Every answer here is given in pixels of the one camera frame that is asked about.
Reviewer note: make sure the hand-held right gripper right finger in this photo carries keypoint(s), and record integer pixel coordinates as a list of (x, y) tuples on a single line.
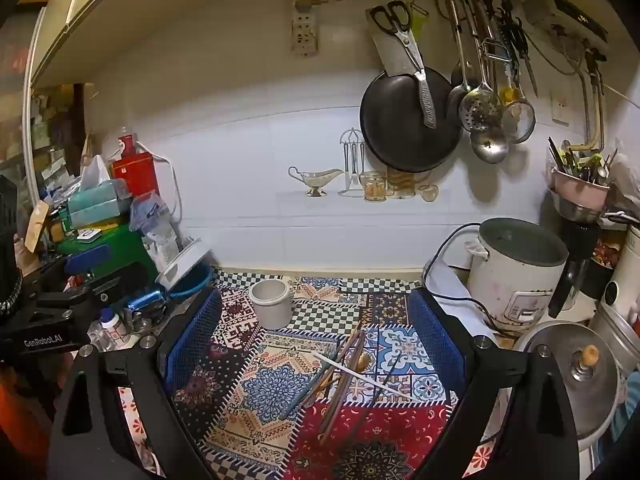
[(435, 340)]

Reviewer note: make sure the steel ladle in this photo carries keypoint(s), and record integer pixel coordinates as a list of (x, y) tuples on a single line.
[(490, 147)]

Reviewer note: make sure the person's left forearm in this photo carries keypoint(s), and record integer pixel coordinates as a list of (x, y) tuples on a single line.
[(20, 400)]

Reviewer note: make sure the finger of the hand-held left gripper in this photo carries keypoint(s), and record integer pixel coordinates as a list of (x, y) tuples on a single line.
[(120, 285), (87, 258)]

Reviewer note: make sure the steel pressure cooker lid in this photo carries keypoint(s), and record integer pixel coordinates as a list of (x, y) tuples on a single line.
[(590, 400)]

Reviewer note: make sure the blue chopstick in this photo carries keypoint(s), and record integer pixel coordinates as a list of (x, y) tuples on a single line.
[(305, 394)]

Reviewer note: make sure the steel serving spoon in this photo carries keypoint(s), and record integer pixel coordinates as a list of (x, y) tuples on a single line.
[(457, 95)]

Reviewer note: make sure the white rice cooker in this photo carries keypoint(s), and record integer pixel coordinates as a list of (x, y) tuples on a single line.
[(515, 280)]

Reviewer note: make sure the steel pot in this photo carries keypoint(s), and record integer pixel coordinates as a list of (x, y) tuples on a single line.
[(617, 340)]

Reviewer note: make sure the black frying pan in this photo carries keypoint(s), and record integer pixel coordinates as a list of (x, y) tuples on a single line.
[(400, 140)]

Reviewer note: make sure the green box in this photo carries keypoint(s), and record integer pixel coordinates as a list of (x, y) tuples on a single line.
[(115, 240)]

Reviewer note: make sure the wooden spoon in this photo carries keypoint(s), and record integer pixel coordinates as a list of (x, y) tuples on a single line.
[(362, 361)]

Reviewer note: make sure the bundle of cutlery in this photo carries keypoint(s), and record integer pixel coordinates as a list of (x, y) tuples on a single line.
[(575, 162)]

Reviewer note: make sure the gravy boat wall decal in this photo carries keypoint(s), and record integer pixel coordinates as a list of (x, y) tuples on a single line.
[(315, 178)]

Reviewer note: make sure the beige overhead cabinet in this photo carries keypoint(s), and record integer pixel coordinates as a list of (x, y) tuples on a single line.
[(100, 10)]

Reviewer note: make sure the pink utensil holder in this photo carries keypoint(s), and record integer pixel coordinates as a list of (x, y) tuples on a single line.
[(580, 190)]

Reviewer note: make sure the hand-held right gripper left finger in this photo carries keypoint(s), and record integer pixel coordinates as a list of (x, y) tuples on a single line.
[(192, 340)]

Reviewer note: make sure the brown paper packet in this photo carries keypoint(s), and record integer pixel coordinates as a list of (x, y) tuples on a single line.
[(36, 227)]

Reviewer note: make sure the cluttered shelf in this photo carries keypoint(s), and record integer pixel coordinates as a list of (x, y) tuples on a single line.
[(55, 135)]

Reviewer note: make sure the white wall socket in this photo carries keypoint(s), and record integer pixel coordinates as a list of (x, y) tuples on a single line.
[(305, 35)]

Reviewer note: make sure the red box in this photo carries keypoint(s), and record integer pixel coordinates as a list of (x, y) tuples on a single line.
[(132, 175)]

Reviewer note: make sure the white plastic container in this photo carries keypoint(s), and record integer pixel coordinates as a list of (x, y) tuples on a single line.
[(630, 265)]

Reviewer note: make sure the black jug appliance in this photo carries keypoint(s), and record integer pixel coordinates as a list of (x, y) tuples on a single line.
[(580, 245)]

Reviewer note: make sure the patterned table mat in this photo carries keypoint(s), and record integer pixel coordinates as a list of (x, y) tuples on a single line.
[(270, 385)]

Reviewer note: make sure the blue-printed plastic bag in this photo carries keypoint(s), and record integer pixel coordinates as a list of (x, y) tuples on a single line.
[(155, 230)]

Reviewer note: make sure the white cloth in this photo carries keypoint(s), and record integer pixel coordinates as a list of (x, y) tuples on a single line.
[(450, 285)]

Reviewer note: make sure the white chopstick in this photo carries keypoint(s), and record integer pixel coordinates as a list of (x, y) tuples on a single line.
[(350, 371)]

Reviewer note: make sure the light wooden chopstick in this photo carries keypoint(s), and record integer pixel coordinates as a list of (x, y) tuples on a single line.
[(344, 377), (351, 375)]

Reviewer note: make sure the steel slotted spoon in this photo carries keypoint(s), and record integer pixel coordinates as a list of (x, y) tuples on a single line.
[(480, 107)]

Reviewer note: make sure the steel cleaver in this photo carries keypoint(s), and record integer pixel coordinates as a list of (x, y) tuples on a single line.
[(390, 57)]

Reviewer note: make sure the white ceramic cup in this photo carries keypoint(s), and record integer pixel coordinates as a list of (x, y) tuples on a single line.
[(270, 310)]

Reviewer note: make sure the mesh strainer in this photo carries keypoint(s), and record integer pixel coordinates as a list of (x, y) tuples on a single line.
[(520, 122)]

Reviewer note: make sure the blue bowl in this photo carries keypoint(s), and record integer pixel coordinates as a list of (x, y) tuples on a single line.
[(195, 285)]

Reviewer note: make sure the white wall-mounted control box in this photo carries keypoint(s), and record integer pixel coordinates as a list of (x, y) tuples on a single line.
[(555, 7)]

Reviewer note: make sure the yellow-green peeler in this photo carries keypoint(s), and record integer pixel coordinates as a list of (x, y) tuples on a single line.
[(420, 20)]

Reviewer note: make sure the small white bottle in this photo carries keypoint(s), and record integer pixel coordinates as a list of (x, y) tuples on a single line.
[(112, 327)]

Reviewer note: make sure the clear plastic bag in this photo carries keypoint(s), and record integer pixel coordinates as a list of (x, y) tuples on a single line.
[(625, 180)]

